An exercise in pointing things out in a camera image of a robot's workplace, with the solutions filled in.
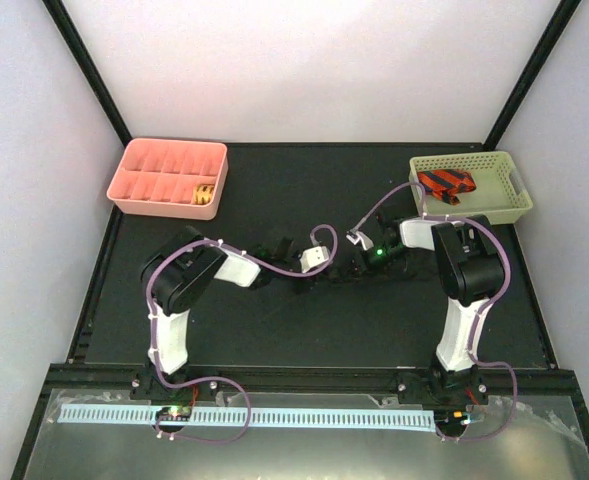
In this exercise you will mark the pink compartment organizer box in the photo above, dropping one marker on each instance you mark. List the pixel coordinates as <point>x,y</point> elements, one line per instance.
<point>156,177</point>

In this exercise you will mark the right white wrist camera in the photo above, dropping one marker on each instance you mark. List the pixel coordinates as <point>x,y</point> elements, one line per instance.
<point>359,239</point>

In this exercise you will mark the green perforated plastic basket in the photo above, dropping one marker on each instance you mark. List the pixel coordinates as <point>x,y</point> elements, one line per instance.
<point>500,193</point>

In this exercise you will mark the orange navy striped tie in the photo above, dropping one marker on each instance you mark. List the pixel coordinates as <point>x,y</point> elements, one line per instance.
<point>447,185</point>

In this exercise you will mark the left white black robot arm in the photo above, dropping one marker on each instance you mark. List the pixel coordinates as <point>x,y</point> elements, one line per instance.
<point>177,274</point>

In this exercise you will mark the clear acrylic sheet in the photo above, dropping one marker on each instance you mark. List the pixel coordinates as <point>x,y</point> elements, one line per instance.
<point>537,437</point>

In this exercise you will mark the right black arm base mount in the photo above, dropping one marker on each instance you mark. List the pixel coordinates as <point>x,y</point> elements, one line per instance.
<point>449,390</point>

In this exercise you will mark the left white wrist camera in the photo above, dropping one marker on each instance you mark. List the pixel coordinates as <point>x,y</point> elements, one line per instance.
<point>313,258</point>

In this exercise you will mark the black necktie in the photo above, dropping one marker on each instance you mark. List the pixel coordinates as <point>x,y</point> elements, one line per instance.
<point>405,270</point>

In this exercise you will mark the black frame post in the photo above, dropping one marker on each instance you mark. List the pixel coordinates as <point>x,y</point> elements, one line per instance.
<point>76,46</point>
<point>544,47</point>

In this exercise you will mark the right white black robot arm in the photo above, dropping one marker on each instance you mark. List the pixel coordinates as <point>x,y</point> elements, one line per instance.
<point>474,272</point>

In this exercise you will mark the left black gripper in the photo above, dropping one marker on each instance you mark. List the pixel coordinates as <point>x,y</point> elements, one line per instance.
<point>311,282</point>

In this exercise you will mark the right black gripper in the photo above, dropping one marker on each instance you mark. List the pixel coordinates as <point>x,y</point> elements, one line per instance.
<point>365,264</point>

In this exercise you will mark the yellow black rolled tie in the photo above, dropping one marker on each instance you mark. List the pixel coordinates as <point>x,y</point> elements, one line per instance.
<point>202,194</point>

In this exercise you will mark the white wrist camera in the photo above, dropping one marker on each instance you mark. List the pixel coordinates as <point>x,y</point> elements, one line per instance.
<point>313,258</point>
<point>359,239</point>

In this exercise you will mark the light blue slotted cable duct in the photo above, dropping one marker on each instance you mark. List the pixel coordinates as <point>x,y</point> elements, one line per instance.
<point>255,417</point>

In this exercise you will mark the left black frame post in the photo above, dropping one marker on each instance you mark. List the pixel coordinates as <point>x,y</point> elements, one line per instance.
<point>76,46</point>

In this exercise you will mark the right black frame post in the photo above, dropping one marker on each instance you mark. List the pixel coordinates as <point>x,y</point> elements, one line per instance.
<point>544,47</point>

